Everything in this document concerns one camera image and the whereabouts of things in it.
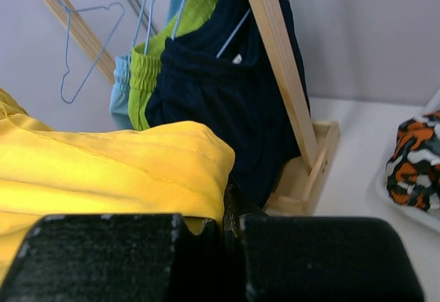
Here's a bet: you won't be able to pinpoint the yellow shorts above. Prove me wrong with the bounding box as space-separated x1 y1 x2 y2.
1 91 235 274

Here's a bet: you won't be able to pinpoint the navy blue shorts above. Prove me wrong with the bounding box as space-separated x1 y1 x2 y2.
148 13 300 206

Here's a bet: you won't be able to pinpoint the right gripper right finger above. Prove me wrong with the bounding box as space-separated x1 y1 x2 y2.
223 180 425 301

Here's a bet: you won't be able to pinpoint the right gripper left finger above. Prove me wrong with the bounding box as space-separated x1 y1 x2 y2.
1 214 223 301

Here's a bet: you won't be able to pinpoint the lime green shorts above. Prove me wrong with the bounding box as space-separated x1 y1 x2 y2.
128 0 219 131

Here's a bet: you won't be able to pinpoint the blue hanger of green shorts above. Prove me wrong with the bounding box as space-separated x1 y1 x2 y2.
143 0 193 55

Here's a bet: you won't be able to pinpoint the light blue shorts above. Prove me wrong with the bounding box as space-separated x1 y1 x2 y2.
109 0 185 131

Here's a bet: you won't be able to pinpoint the white plastic basket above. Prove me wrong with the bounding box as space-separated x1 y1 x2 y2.
374 92 439 232

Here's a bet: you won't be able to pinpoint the wooden clothes rack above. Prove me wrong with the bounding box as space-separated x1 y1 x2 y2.
22 0 341 216

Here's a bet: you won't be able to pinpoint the orange camouflage shorts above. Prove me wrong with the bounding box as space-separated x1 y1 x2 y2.
385 111 439 212

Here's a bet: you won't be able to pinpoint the blue hanger of navy shorts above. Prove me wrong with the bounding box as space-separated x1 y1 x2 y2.
174 0 250 58

